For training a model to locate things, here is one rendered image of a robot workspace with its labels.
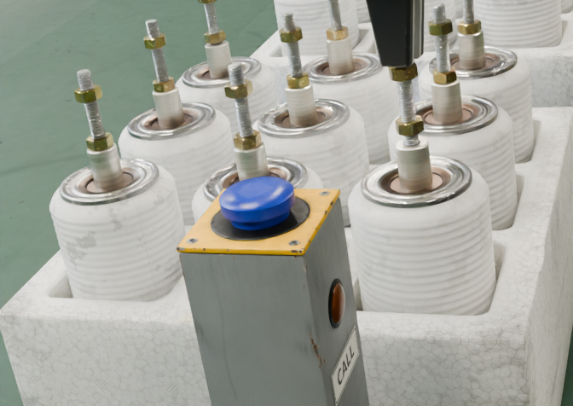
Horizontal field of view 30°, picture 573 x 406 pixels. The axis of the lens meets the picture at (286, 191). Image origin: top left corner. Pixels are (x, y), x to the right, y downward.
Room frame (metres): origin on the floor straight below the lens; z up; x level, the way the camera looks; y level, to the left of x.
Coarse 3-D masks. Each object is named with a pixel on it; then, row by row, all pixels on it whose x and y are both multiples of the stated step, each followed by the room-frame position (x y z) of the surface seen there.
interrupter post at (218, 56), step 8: (224, 40) 0.97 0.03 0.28; (208, 48) 0.96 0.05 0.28; (216, 48) 0.95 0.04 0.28; (224, 48) 0.96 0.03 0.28; (208, 56) 0.96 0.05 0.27; (216, 56) 0.95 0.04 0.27; (224, 56) 0.95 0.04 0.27; (208, 64) 0.96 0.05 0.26; (216, 64) 0.95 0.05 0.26; (224, 64) 0.95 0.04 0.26; (216, 72) 0.95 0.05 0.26; (224, 72) 0.95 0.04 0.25
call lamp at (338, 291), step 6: (336, 288) 0.50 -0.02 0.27; (342, 288) 0.50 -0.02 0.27; (336, 294) 0.49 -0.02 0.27; (342, 294) 0.50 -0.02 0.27; (336, 300) 0.49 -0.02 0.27; (342, 300) 0.50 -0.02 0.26; (336, 306) 0.49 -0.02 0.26; (342, 306) 0.50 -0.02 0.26; (336, 312) 0.49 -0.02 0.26; (342, 312) 0.50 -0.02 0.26; (336, 318) 0.49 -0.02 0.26; (342, 318) 0.50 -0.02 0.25
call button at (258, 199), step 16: (224, 192) 0.52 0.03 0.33; (240, 192) 0.51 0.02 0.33; (256, 192) 0.51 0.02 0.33; (272, 192) 0.51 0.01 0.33; (288, 192) 0.51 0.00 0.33; (224, 208) 0.50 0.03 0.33; (240, 208) 0.50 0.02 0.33; (256, 208) 0.49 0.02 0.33; (272, 208) 0.49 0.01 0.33; (288, 208) 0.50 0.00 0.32; (240, 224) 0.50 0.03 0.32; (256, 224) 0.50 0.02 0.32; (272, 224) 0.50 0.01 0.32
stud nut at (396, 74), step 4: (412, 64) 0.66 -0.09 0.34; (392, 68) 0.65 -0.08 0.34; (396, 68) 0.65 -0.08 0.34; (400, 68) 0.65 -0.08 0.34; (404, 68) 0.65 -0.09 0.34; (408, 68) 0.65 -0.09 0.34; (412, 68) 0.65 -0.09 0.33; (416, 68) 0.65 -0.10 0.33; (392, 72) 0.65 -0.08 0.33; (396, 72) 0.65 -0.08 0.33; (400, 72) 0.65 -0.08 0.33; (404, 72) 0.65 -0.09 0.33; (408, 72) 0.65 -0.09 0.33; (412, 72) 0.65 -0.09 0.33; (416, 72) 0.65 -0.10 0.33; (392, 76) 0.65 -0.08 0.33; (396, 76) 0.65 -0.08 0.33; (400, 76) 0.65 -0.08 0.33; (404, 76) 0.65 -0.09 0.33; (408, 76) 0.65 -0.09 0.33; (412, 76) 0.65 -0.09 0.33; (416, 76) 0.65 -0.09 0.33; (392, 80) 0.65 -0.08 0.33; (396, 80) 0.65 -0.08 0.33; (400, 80) 0.65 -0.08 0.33; (404, 80) 0.65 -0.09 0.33
